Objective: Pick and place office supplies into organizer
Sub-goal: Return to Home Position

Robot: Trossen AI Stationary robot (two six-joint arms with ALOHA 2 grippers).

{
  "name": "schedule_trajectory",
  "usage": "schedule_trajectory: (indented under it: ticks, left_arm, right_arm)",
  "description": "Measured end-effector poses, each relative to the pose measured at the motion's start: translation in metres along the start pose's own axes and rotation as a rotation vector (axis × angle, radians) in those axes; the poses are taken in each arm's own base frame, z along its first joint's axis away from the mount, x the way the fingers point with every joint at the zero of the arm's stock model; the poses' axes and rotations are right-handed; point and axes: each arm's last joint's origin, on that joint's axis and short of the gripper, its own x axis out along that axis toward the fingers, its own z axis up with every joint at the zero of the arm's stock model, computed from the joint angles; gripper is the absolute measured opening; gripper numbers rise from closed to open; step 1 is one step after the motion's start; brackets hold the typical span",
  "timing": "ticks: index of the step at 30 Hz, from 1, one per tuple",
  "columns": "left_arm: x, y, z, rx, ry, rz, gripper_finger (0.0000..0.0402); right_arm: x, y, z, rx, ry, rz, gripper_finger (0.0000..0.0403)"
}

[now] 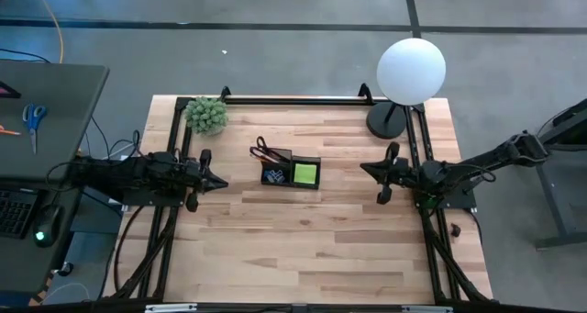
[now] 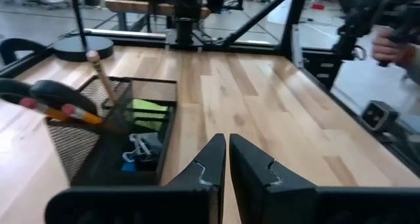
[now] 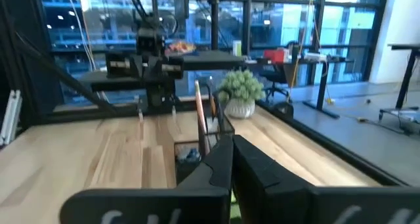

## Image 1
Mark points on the white globe table lamp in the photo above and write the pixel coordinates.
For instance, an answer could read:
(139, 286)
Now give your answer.
(410, 72)

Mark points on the orange pen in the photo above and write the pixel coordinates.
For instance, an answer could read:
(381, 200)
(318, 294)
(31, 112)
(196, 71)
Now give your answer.
(9, 131)

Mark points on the dark metal cart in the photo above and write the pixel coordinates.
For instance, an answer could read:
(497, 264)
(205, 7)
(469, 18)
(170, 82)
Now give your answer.
(564, 189)

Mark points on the silver metal bracket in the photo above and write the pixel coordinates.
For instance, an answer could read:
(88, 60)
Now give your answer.
(426, 309)
(170, 308)

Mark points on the black keyboard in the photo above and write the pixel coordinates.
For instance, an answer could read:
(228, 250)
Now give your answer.
(16, 212)

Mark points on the dark tablet red edge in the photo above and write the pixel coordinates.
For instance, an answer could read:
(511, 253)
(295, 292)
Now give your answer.
(8, 91)

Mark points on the black metal table frame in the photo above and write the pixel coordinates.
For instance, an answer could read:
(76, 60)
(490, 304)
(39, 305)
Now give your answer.
(293, 100)

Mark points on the green sticky note pad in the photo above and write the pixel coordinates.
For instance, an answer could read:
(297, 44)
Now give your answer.
(305, 174)

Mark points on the grey side desk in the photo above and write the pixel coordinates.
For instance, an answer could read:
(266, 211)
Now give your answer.
(59, 102)

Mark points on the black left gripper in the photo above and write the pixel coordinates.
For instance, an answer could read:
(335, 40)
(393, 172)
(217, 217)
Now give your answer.
(199, 177)

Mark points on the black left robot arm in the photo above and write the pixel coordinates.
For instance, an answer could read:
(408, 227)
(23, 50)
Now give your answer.
(124, 175)

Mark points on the green potted plant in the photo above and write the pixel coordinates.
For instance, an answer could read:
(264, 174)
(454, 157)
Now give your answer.
(206, 115)

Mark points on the black mesh desk organizer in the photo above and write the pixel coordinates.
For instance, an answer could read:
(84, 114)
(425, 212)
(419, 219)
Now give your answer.
(289, 184)

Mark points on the small brown knob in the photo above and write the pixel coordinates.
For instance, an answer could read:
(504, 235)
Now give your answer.
(456, 230)

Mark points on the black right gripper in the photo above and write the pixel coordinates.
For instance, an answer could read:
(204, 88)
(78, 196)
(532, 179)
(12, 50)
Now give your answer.
(399, 173)

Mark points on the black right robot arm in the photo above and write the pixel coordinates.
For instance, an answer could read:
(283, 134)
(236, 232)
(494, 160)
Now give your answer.
(486, 159)

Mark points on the black computer mouse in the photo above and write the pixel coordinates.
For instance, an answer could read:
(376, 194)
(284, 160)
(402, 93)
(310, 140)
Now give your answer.
(46, 226)

